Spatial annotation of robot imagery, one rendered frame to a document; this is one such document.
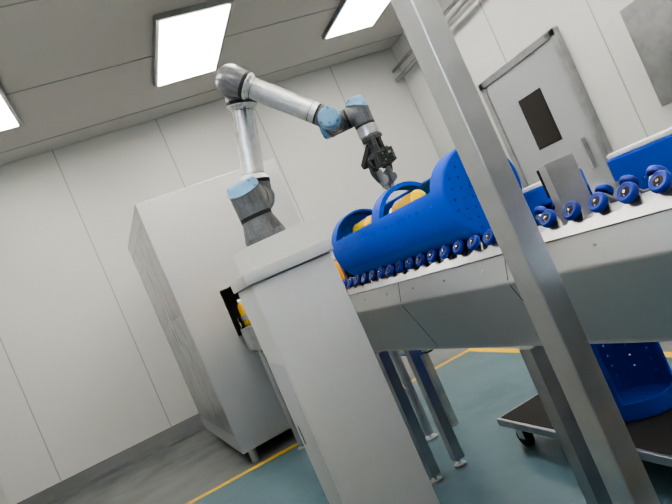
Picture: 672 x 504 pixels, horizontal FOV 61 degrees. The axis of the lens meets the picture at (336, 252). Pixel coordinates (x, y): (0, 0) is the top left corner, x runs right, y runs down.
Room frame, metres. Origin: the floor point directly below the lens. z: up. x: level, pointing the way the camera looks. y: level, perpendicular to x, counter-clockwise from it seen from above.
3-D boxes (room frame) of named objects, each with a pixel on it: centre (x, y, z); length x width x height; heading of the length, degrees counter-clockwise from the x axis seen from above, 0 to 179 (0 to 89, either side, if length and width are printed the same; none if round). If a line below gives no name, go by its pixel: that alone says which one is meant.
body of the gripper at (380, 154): (2.06, -0.29, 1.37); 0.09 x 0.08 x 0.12; 24
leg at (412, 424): (2.53, 0.00, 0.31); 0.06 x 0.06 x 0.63; 24
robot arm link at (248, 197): (2.02, 0.21, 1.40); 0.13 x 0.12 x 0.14; 172
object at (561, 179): (1.40, -0.58, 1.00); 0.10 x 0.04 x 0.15; 114
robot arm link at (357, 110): (2.07, -0.28, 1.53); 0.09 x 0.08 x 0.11; 82
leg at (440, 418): (2.59, -0.13, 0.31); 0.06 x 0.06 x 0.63; 24
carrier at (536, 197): (2.09, -0.79, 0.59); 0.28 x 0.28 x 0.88
